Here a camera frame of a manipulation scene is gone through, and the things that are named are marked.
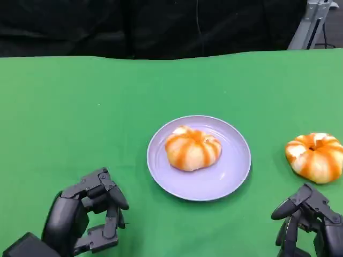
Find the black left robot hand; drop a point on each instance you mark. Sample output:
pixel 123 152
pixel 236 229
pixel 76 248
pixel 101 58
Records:
pixel 64 217

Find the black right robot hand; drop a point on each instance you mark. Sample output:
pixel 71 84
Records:
pixel 316 208

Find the orange and white bread roll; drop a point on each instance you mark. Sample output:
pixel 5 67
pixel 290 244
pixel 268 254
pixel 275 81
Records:
pixel 193 150
pixel 316 160

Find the lilac plate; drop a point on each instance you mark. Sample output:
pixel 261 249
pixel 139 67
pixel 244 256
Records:
pixel 187 184

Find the green table cloth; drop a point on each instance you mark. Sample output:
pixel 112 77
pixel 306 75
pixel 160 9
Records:
pixel 171 88

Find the black backdrop curtain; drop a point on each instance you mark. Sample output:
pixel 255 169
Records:
pixel 107 26

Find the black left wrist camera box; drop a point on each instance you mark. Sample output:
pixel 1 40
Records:
pixel 26 247

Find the grey metal frame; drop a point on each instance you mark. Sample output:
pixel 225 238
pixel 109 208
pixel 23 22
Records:
pixel 308 26

